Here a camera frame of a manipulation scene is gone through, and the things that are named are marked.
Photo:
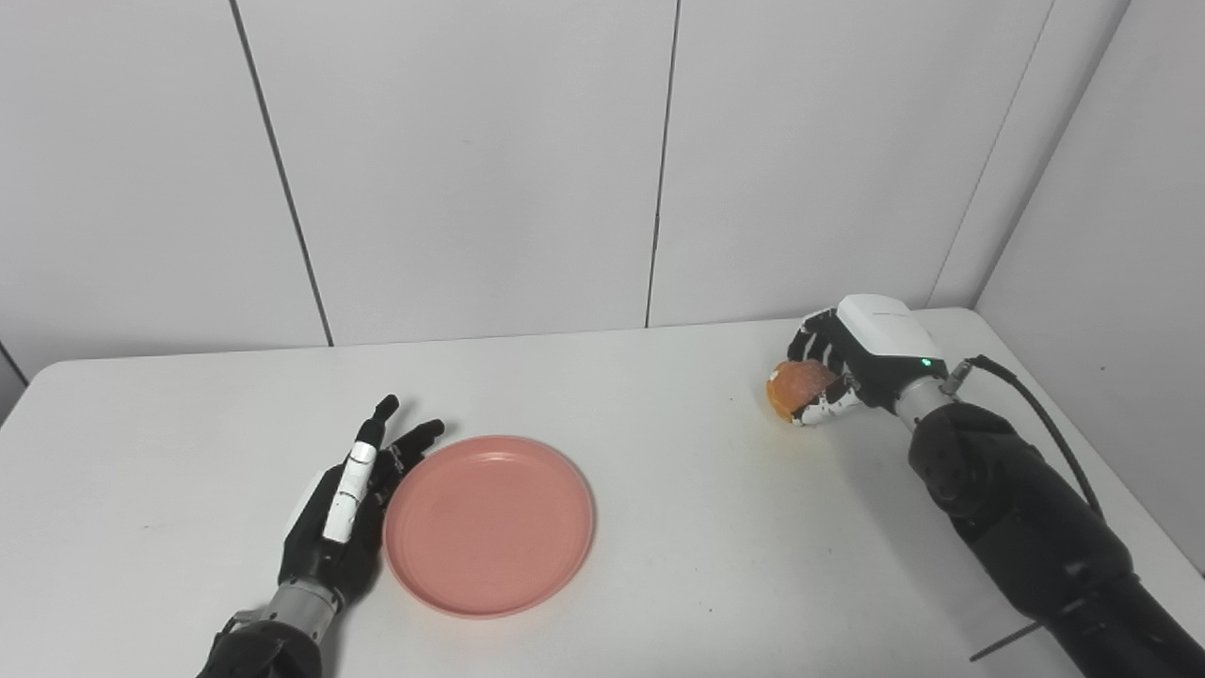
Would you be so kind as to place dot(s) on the orange glazed cream puff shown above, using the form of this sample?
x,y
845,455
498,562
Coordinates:
x,y
795,386

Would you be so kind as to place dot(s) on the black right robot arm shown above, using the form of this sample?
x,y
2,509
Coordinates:
x,y
1026,527

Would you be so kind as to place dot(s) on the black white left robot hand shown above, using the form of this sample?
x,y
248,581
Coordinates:
x,y
329,546

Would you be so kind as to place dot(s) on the pink round plate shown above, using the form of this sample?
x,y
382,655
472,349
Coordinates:
x,y
490,527

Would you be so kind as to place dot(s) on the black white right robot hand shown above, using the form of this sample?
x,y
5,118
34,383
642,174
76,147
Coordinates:
x,y
880,353

